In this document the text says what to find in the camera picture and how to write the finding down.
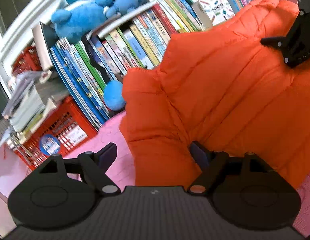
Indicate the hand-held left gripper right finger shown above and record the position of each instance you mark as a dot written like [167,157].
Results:
[198,155]

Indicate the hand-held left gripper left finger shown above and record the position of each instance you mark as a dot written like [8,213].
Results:
[108,155]

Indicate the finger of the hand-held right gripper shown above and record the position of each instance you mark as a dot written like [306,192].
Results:
[275,42]

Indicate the orange puffer jacket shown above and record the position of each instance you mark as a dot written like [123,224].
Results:
[220,92]

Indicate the red plastic crate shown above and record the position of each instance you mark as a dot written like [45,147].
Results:
[64,130]

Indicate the blue plush ball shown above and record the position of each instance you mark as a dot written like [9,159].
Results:
[114,95]

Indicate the white pencil print box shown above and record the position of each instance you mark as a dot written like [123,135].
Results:
[215,7]

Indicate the row of tall blue books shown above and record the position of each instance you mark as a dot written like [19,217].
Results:
[77,80]

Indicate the stack of papers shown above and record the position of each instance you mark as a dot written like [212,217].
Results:
[27,105]

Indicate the row of green white books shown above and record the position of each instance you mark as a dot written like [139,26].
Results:
[175,7]

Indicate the row of colourful children's books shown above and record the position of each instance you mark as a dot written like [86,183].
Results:
[135,45]

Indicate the small red plastic basket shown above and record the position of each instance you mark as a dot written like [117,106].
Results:
[27,60]

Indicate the beige leaning board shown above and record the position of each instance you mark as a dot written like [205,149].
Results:
[43,47]

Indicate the large blue plush toy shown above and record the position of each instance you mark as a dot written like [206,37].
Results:
[77,17]

